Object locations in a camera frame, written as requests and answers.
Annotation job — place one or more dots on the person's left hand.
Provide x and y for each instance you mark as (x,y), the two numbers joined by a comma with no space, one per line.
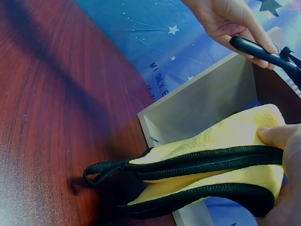
(223,16)

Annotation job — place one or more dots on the person's right hand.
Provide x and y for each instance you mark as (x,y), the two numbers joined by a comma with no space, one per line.
(291,169)

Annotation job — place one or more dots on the person's left thumb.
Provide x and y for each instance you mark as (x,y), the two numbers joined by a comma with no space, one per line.
(258,30)

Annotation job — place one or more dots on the person's left fingers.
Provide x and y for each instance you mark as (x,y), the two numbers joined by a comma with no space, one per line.
(258,61)

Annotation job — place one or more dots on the person's right thumb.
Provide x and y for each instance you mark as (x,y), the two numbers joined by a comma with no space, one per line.
(277,135)

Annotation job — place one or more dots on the yellow cloth with black trim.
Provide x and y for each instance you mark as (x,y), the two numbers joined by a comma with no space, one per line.
(211,146)

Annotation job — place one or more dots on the grey open box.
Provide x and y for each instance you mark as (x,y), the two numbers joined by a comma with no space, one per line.
(200,99)

